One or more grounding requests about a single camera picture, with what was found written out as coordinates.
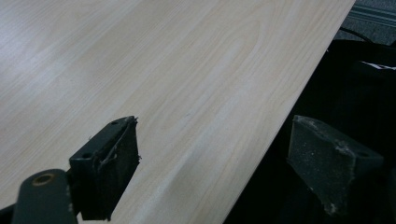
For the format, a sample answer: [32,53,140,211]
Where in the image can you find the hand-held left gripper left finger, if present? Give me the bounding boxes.
[68,115,141,222]

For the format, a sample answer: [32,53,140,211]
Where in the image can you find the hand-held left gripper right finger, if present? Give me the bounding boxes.
[286,114,385,217]

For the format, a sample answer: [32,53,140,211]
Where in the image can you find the black cable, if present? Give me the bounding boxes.
[339,26,375,44]

